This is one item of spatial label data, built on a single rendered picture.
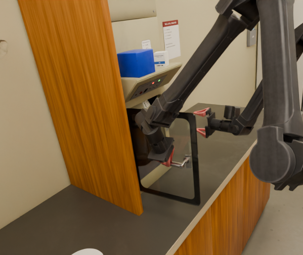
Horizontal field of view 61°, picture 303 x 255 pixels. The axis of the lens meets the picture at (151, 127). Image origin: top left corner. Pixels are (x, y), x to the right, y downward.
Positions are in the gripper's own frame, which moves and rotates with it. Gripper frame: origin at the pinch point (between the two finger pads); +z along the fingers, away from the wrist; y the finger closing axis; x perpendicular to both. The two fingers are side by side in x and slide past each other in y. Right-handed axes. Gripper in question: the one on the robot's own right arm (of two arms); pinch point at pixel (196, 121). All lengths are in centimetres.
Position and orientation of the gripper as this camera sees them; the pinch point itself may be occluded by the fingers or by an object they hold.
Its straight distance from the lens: 133.3
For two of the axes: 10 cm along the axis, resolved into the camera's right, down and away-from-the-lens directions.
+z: -7.8, -1.6, 6.0
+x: -6.0, 4.7, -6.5
